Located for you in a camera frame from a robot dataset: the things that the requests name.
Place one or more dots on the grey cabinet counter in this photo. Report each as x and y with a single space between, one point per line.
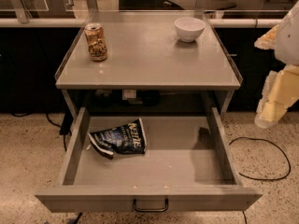
145 53

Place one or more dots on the white bowl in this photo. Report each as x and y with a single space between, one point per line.
189 29

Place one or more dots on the gold soda can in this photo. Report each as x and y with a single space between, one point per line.
96 42

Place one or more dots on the black drawer handle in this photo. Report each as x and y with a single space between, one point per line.
150 206

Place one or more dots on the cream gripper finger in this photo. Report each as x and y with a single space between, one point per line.
268 40
280 91

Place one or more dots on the blue chip bag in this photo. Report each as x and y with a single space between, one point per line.
127 139

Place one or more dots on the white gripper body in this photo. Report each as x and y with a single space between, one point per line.
288 37

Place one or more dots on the white power outlet box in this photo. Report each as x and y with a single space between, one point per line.
128 94

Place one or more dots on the open grey drawer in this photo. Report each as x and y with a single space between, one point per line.
187 161

